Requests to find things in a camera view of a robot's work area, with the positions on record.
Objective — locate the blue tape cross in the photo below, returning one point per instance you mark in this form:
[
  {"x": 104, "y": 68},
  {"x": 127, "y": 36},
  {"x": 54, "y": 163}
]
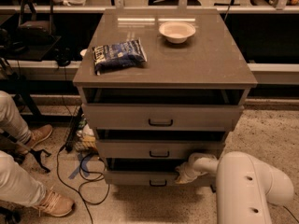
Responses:
[{"x": 82, "y": 166}]

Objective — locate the grey drawer cabinet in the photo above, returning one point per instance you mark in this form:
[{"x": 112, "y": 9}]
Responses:
[{"x": 207, "y": 69}]

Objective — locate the black bag on shelf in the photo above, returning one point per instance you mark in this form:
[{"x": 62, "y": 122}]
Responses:
[{"x": 35, "y": 32}]

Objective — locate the grey middle drawer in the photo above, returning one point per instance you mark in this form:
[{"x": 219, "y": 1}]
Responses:
[{"x": 156, "y": 150}]

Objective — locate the white trouser leg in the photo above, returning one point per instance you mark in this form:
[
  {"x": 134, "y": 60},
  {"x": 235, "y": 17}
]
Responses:
[
  {"x": 11, "y": 120},
  {"x": 17, "y": 186}
]

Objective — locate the white bowl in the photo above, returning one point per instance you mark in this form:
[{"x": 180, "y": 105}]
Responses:
[{"x": 176, "y": 32}]

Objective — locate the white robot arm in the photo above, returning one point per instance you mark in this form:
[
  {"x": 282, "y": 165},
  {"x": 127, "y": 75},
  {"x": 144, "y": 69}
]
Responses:
[{"x": 245, "y": 186}]

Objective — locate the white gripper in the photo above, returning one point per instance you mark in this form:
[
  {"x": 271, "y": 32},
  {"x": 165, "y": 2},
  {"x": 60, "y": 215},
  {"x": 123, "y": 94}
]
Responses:
[{"x": 192, "y": 169}]

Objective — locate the tan sneaker near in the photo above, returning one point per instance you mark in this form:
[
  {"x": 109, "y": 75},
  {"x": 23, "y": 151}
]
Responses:
[{"x": 55, "y": 204}]

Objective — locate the blue chip bag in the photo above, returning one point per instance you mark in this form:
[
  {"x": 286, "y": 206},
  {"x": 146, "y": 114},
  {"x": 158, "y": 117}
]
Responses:
[{"x": 118, "y": 56}]

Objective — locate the grey top drawer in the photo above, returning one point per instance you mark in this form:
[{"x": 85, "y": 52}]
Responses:
[{"x": 162, "y": 117}]

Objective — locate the tan sneaker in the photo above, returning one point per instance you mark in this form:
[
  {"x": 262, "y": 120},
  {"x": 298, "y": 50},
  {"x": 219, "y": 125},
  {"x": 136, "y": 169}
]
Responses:
[
  {"x": 34, "y": 137},
  {"x": 55, "y": 204}
]

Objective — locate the tan sneaker far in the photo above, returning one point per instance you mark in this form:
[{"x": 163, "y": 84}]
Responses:
[{"x": 34, "y": 137}]

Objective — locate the black headphones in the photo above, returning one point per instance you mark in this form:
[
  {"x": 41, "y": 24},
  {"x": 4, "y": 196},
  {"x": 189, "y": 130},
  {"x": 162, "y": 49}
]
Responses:
[{"x": 62, "y": 57}]

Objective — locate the white trouser leg near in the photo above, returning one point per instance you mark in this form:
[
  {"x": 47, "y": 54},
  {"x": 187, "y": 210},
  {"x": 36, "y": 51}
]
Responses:
[{"x": 17, "y": 186}]

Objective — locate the grey bottom drawer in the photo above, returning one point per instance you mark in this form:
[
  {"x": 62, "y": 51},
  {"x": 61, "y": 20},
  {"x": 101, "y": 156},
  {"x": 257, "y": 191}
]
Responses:
[{"x": 143, "y": 172}]

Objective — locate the wire basket with items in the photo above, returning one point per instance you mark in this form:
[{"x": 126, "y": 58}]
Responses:
[{"x": 79, "y": 138}]

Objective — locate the white trouser leg far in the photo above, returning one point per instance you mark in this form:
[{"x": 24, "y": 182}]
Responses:
[{"x": 11, "y": 120}]

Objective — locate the grey drawer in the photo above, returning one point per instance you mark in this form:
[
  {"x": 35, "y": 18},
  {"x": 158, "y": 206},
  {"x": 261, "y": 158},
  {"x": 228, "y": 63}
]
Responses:
[
  {"x": 156, "y": 150},
  {"x": 162, "y": 117},
  {"x": 143, "y": 172}
]

